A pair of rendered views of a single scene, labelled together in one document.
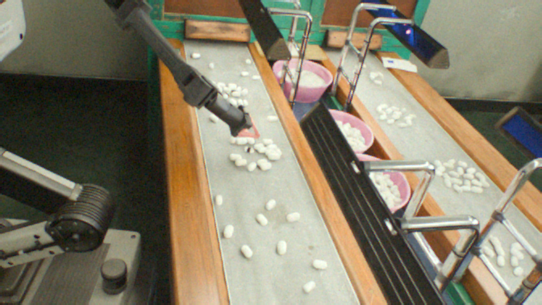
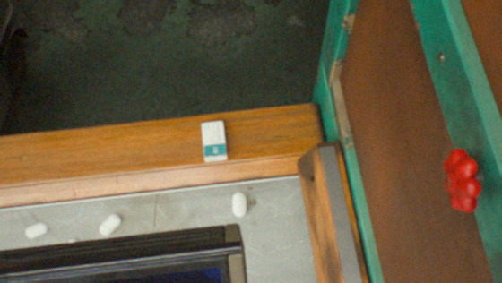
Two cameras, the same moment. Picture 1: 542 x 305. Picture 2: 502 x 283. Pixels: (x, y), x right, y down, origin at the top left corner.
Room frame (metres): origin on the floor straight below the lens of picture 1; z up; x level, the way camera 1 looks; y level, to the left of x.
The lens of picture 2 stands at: (1.85, 0.11, 1.61)
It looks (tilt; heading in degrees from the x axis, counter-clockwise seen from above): 64 degrees down; 103
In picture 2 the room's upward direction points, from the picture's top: straight up
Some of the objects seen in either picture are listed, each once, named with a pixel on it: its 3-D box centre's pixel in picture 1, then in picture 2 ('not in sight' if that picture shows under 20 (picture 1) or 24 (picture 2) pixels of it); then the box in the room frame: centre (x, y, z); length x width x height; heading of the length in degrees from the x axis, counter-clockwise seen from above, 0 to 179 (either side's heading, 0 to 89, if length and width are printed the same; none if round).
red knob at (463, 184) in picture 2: not in sight; (465, 181); (1.95, 0.28, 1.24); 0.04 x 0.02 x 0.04; 110
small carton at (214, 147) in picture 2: not in sight; (213, 141); (1.70, 0.49, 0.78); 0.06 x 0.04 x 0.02; 110
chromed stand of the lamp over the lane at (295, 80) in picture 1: (273, 60); not in sight; (1.54, 0.06, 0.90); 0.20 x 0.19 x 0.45; 20
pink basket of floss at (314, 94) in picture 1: (300, 81); not in sight; (1.77, -0.07, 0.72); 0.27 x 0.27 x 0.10
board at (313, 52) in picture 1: (289, 50); not in sight; (1.98, 0.01, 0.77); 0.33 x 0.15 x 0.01; 110
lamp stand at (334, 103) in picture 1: (368, 65); not in sight; (1.67, -0.32, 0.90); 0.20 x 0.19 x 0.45; 20
